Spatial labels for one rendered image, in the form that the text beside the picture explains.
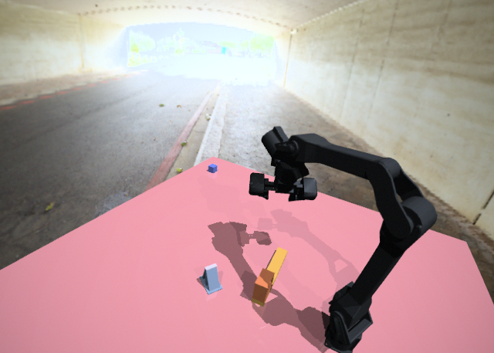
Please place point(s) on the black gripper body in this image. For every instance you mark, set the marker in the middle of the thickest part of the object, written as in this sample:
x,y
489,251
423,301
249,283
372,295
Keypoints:
x,y
305,187

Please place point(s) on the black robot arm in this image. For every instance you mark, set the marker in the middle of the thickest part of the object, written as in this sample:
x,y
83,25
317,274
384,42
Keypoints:
x,y
403,222

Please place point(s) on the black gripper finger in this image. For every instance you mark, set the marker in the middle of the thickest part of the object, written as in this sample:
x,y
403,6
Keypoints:
x,y
265,196
295,197

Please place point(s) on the small blue block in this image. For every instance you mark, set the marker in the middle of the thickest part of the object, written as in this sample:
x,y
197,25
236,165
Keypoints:
x,y
212,168

